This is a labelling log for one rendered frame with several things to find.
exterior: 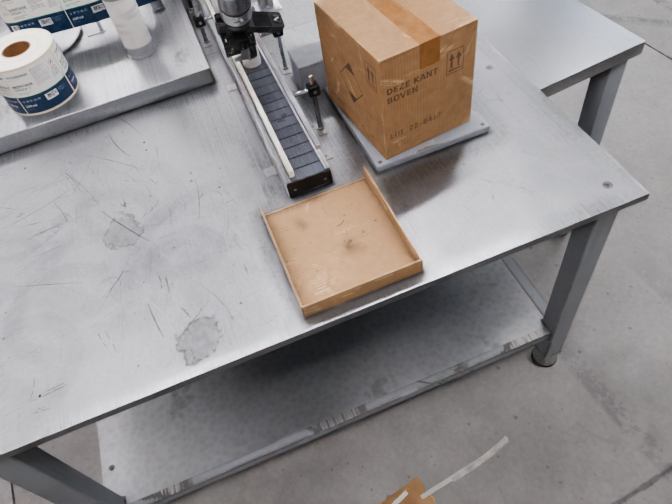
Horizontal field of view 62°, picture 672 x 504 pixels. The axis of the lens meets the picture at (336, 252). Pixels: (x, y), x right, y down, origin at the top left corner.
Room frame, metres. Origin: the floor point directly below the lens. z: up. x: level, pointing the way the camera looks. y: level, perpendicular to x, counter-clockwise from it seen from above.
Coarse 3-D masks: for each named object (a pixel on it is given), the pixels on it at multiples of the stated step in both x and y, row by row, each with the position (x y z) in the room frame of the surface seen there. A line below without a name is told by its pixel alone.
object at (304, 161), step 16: (256, 80) 1.34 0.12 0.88; (272, 80) 1.32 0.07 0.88; (272, 96) 1.25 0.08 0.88; (272, 112) 1.19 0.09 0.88; (288, 112) 1.17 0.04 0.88; (288, 128) 1.11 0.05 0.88; (288, 144) 1.05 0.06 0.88; (304, 144) 1.04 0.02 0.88; (288, 160) 1.00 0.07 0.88; (304, 160) 0.98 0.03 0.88; (288, 176) 0.95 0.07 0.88; (304, 176) 0.93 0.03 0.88
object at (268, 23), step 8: (256, 16) 1.31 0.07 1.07; (264, 16) 1.32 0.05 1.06; (272, 16) 1.33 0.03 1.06; (280, 16) 1.34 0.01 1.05; (256, 24) 1.28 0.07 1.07; (264, 24) 1.30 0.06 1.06; (272, 24) 1.31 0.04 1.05; (280, 24) 1.32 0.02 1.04; (248, 32) 1.28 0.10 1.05; (256, 32) 1.29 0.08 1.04; (264, 32) 1.30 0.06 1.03; (272, 32) 1.31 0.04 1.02
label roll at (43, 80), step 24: (0, 48) 1.52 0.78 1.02; (24, 48) 1.53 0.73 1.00; (48, 48) 1.46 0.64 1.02; (0, 72) 1.40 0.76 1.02; (24, 72) 1.40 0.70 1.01; (48, 72) 1.43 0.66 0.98; (72, 72) 1.51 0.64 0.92; (24, 96) 1.39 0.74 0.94; (48, 96) 1.41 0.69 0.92; (72, 96) 1.45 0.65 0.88
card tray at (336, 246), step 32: (352, 192) 0.89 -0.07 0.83; (288, 224) 0.84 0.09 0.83; (320, 224) 0.82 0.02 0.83; (352, 224) 0.80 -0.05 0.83; (384, 224) 0.78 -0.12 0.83; (288, 256) 0.75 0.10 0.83; (320, 256) 0.73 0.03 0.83; (352, 256) 0.71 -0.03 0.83; (384, 256) 0.70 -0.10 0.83; (416, 256) 0.66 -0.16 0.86; (320, 288) 0.65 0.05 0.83; (352, 288) 0.61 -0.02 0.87
